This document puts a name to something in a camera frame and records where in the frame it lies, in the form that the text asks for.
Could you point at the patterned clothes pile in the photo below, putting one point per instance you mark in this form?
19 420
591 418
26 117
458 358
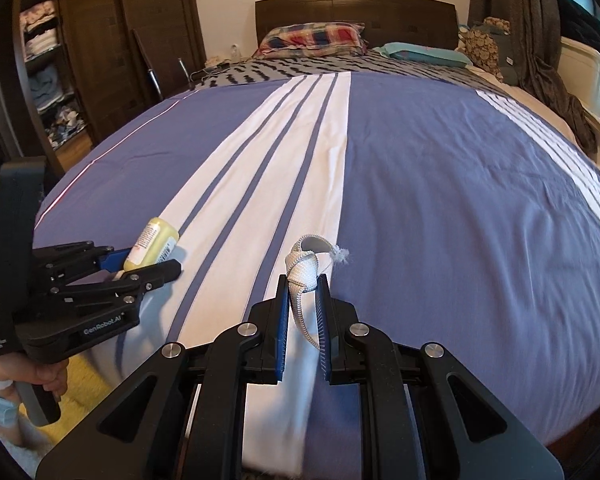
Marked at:
65 127

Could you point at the brown curtain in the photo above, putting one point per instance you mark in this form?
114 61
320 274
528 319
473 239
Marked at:
510 0

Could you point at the grey black patterned blanket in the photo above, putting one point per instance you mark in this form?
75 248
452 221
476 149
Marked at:
290 67

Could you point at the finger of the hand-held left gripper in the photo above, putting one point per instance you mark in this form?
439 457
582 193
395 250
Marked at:
150 275
112 259

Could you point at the brown patterned plush toy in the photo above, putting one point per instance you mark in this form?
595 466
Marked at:
480 45

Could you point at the person's left hand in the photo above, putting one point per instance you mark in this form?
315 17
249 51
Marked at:
52 377

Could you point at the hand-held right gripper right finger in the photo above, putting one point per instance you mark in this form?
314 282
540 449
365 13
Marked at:
325 330

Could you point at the wooden bed frame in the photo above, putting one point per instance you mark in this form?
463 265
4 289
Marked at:
580 430

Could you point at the small yellow bottle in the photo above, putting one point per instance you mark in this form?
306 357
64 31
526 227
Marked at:
150 242

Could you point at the dark garment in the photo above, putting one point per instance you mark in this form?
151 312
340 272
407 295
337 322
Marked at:
585 20

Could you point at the white window ledge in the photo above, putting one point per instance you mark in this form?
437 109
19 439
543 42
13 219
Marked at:
585 75

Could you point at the cream bed sheet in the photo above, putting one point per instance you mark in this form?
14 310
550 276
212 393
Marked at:
530 105

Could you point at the dark wooden headboard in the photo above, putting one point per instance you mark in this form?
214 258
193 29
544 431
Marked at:
355 10

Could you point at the folded pale clothes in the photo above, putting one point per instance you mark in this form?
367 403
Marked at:
40 25

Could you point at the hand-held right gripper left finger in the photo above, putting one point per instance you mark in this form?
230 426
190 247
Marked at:
281 330

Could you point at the folded blue clothes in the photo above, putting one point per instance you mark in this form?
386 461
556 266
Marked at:
47 87

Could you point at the dark wooden wardrobe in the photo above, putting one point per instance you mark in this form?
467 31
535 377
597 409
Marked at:
130 20

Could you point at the blue white striped bedspread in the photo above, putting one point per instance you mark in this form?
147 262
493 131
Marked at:
430 210

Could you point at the plaid pillow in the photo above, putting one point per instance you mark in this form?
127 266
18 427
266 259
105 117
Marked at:
310 37

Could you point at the teal pillow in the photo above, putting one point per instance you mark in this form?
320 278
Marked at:
420 52

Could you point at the metal pole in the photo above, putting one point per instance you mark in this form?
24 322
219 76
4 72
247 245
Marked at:
152 77
184 70

